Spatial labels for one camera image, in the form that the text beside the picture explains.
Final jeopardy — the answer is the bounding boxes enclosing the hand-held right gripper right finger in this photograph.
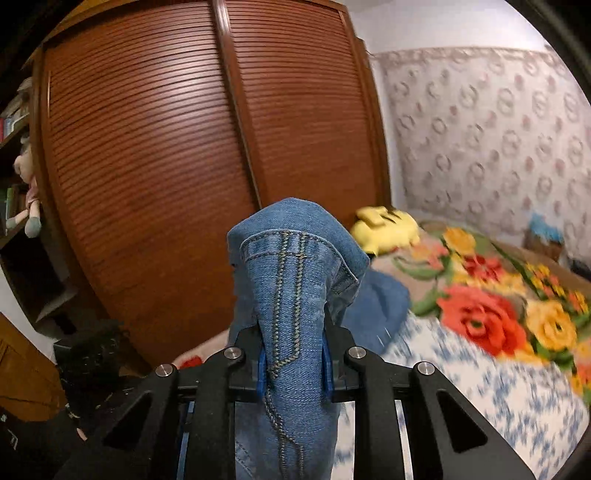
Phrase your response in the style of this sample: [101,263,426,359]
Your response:
[322,325,536,480]

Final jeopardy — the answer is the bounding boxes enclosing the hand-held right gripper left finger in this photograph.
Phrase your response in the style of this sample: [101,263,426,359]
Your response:
[55,327,267,480]

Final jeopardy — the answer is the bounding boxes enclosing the blue denim pants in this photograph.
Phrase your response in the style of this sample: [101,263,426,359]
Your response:
[226,198,372,480]
[344,270,413,348]

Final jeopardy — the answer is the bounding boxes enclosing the wooden bookshelf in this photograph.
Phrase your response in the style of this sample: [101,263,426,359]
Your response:
[0,76,81,335]

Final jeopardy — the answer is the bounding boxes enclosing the blue denim jeans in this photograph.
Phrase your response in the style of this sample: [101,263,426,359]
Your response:
[331,313,591,480]

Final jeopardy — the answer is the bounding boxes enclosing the yellow plush toy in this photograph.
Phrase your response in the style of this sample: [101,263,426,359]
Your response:
[350,205,422,258]

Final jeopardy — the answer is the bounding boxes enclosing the floral blanket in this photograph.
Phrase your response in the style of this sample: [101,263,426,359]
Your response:
[173,220,591,400]

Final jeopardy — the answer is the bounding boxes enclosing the pink plush doll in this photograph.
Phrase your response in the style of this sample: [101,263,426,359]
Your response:
[6,137,45,239]

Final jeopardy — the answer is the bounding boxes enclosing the brown louvered wooden wardrobe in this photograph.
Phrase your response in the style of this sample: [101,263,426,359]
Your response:
[31,0,394,372]

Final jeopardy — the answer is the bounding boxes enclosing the blue packet on box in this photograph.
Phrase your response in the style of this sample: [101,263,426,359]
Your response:
[523,213,567,260]

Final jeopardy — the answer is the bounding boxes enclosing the circle patterned sheer curtain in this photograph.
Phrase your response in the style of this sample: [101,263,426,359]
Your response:
[368,45,591,243]

